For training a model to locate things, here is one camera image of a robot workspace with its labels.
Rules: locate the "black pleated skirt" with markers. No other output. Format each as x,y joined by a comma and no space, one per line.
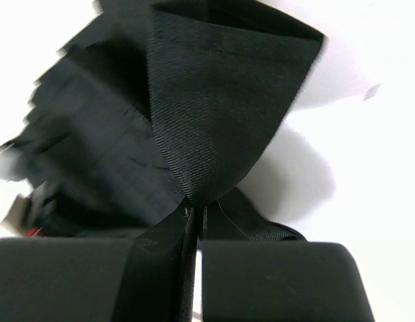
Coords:
161,107

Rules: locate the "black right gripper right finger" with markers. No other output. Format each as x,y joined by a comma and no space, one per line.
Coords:
253,276

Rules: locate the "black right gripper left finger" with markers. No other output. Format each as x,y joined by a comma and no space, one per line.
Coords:
148,278

